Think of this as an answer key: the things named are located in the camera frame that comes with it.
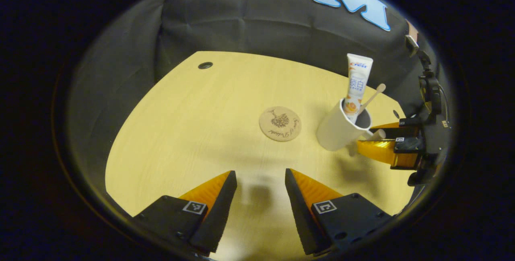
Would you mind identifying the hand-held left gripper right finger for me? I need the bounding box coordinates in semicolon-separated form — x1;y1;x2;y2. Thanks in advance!
285;169;393;257

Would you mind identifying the white toothpaste tube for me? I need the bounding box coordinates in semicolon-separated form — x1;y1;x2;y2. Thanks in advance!
343;53;374;123

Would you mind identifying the wooden toothbrush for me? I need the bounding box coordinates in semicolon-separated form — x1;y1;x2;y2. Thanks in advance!
356;83;387;116

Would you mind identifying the round cork coaster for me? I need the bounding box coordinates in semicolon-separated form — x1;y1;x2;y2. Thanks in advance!
259;106;302;142

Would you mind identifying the black backdrop cloth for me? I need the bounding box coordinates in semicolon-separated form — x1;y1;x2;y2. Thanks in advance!
66;0;443;197

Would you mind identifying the light wooden desktop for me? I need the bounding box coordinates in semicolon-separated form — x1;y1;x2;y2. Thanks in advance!
105;51;415;261

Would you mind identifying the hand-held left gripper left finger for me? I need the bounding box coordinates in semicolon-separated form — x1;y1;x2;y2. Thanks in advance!
133;171;238;255

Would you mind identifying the white cup with wooden handle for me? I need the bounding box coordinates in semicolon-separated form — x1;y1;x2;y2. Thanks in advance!
316;99;387;152

